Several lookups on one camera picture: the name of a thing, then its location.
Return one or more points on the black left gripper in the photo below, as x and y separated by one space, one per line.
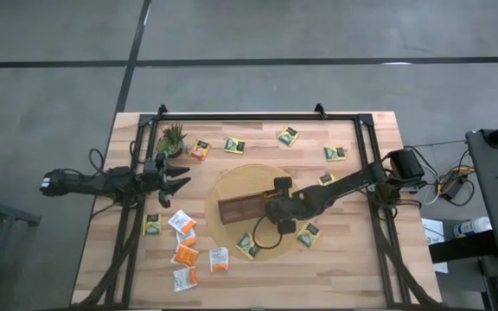
163 181

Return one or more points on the white paper sheet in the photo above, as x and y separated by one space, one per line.
432 229

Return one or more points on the black metal table frame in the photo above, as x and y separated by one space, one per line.
253 116

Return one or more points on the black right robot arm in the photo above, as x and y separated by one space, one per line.
344 185

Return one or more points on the red orange mango tea packet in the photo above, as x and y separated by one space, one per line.
270 195
200 150

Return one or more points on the white plastic bottle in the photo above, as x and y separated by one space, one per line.
474 226

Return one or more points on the black flat bar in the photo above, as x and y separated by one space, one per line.
461 247

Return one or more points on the round woven straw placemat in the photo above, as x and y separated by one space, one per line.
231 181

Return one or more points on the grey metal stand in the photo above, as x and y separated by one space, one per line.
2 211

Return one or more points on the brown wooden compartment tea box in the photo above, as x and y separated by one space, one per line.
240 209

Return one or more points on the black power adapter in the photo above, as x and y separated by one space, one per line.
456 190

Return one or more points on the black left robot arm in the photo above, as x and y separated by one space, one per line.
84 183

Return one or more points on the potted green succulent plant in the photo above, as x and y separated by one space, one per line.
172 140

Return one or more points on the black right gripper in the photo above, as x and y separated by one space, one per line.
284 183

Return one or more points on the white orange tea packet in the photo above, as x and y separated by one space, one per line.
184 279
218 259
187 239
181 222

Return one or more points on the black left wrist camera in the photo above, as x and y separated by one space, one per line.
151 172

